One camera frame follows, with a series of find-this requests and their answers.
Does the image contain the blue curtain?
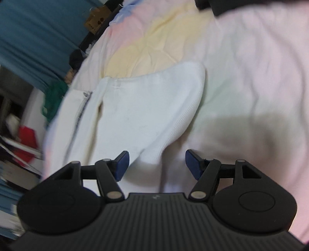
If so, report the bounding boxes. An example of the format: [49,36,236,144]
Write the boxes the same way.
[0,0,104,88]

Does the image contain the green garment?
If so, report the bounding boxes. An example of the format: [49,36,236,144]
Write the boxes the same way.
[42,81,69,122]

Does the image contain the black clothing pile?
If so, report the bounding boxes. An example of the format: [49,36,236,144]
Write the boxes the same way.
[69,49,85,69]

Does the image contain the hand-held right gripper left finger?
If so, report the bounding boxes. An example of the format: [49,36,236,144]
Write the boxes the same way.
[52,151,131,202]

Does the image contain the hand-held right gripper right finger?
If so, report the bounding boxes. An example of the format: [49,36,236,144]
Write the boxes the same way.
[185,150,262,201]

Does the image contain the brown paper bag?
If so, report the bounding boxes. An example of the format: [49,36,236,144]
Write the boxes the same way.
[84,5,111,34]

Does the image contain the white zip jacket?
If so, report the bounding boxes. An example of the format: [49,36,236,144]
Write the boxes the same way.
[45,61,207,193]

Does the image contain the red hanging garment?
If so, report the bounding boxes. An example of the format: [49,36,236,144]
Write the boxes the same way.
[13,125,40,167]

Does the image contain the pastel patterned bedsheet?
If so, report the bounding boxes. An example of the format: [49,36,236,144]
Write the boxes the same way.
[43,0,309,242]

